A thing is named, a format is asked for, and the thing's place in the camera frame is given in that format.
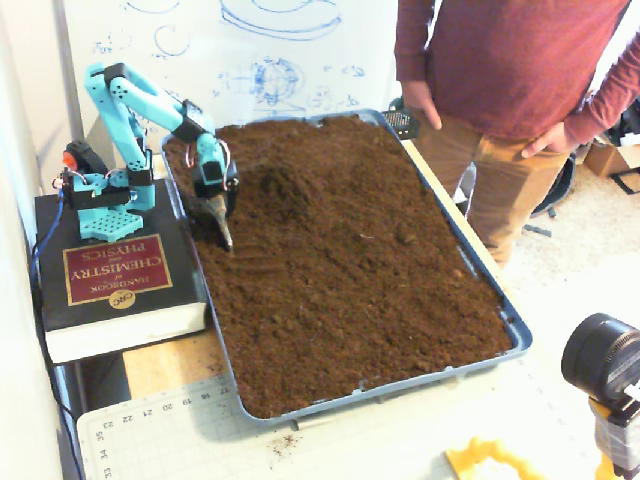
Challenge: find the black cable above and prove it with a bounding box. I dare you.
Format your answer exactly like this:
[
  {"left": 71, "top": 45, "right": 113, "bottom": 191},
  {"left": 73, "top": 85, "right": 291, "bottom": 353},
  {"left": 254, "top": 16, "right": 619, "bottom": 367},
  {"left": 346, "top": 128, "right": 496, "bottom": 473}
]
[{"left": 29, "top": 244, "right": 84, "bottom": 480}]

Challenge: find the black and orange clamp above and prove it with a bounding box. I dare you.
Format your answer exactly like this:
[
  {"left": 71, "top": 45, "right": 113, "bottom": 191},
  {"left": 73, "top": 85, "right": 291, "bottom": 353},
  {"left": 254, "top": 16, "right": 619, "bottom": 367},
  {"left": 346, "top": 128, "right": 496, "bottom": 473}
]
[{"left": 62, "top": 140, "right": 109, "bottom": 176}]

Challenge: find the person's left forearm red sleeve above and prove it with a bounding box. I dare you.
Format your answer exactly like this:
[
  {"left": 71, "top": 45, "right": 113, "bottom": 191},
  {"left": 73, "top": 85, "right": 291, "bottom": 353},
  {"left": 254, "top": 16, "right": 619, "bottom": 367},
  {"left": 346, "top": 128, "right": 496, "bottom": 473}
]
[{"left": 562, "top": 29, "right": 640, "bottom": 150}]

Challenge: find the person's right hand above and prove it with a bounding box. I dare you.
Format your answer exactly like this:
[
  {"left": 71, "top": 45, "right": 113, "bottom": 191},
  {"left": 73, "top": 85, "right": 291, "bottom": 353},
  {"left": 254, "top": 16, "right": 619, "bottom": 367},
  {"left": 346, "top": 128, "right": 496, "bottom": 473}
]
[{"left": 401, "top": 81, "right": 443, "bottom": 132}]

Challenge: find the person's right forearm red sleeve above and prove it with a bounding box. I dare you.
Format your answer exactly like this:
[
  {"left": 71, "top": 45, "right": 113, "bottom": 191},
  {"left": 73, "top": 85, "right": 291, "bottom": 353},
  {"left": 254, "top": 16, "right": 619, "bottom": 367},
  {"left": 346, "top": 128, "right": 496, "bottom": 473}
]
[{"left": 393, "top": 0, "right": 434, "bottom": 85}]

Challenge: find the cardboard box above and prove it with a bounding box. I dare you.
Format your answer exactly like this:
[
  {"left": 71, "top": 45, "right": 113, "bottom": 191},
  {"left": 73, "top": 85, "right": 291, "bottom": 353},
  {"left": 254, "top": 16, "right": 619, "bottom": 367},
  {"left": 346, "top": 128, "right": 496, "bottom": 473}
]
[{"left": 583, "top": 139, "right": 640, "bottom": 179}]

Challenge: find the person's left hand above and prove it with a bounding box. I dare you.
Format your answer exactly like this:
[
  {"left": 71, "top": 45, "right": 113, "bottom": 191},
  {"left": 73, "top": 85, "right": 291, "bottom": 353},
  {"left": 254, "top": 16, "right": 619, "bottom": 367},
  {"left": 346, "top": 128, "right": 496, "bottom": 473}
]
[{"left": 519, "top": 122, "right": 576, "bottom": 160}]

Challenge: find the person in red sweater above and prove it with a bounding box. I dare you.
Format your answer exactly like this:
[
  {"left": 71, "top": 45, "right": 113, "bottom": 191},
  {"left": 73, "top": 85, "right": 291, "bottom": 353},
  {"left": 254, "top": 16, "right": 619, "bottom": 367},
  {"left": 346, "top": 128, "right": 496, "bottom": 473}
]
[{"left": 393, "top": 0, "right": 640, "bottom": 269}]

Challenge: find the whiteboard with blue drawings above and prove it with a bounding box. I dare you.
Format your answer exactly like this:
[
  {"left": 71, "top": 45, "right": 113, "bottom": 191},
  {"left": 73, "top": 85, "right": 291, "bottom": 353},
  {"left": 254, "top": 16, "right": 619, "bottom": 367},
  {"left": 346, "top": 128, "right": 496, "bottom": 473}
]
[{"left": 53, "top": 0, "right": 404, "bottom": 151}]

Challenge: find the blue cable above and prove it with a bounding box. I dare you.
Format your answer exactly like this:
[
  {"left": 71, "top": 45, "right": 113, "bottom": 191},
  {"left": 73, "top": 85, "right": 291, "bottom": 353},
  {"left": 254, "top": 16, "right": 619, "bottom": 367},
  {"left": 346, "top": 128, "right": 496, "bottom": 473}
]
[{"left": 29, "top": 192, "right": 66, "bottom": 291}]

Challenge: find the black bag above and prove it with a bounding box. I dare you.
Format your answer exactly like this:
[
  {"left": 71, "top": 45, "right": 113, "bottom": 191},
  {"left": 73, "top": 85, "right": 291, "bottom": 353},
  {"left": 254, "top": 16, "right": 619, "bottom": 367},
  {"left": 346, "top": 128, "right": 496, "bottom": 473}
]
[{"left": 607, "top": 97, "right": 640, "bottom": 147}]

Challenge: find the pale green cutting mat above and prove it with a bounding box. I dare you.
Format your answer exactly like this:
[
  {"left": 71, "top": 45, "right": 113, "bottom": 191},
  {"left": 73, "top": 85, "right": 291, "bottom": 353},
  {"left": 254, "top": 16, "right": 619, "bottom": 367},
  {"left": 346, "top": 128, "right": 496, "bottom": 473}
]
[{"left": 75, "top": 349, "right": 601, "bottom": 480}]

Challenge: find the yellow and grey camera stand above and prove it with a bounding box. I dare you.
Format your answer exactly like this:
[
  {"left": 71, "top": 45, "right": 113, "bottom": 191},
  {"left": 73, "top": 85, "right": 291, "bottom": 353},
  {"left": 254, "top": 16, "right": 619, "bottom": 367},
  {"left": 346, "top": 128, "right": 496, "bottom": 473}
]
[{"left": 588, "top": 394, "right": 640, "bottom": 480}]

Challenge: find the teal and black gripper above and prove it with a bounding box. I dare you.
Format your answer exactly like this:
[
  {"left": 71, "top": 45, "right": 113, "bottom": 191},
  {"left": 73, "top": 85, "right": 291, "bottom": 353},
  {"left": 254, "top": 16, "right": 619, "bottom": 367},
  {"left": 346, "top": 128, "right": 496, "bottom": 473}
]
[{"left": 191, "top": 156, "right": 241, "bottom": 253}]

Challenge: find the blue plastic tray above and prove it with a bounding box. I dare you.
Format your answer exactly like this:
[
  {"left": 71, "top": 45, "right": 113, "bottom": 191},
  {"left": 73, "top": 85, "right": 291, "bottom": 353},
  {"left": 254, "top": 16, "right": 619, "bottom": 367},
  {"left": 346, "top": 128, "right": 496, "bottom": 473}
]
[{"left": 158, "top": 108, "right": 534, "bottom": 427}]

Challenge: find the black camera lens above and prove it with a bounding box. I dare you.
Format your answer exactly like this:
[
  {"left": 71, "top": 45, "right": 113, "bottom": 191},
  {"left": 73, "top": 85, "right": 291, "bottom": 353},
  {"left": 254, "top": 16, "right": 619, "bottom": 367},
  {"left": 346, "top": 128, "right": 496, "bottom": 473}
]
[{"left": 560, "top": 312, "right": 640, "bottom": 401}]

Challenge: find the black perforated basket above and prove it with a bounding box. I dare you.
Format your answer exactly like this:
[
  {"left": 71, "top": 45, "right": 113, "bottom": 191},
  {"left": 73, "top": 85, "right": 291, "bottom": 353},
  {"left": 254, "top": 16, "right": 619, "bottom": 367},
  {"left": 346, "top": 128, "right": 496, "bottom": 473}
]
[{"left": 382, "top": 97, "right": 421, "bottom": 140}]

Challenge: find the yellow plastic part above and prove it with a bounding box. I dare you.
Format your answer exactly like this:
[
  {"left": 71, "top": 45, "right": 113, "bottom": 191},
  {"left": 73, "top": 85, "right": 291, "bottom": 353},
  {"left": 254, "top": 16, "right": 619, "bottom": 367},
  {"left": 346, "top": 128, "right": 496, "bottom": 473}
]
[{"left": 444, "top": 435, "right": 549, "bottom": 480}]

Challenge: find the black office chair base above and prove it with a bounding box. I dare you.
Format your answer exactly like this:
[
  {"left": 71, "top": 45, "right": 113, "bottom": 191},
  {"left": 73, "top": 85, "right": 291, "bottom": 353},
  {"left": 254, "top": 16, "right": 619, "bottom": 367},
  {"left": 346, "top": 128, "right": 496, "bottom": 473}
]
[{"left": 522, "top": 154, "right": 579, "bottom": 237}]

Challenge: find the black chemistry physics handbook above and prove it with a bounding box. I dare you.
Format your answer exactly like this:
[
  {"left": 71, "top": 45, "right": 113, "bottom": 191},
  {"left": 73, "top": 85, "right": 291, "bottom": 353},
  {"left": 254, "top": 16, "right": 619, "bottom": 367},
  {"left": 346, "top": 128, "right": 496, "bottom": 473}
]
[{"left": 33, "top": 178, "right": 210, "bottom": 365}]

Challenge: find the brown soil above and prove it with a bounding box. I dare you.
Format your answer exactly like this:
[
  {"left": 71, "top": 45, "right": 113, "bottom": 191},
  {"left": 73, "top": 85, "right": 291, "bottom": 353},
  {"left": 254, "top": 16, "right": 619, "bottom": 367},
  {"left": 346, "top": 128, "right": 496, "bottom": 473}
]
[{"left": 163, "top": 115, "right": 515, "bottom": 420}]

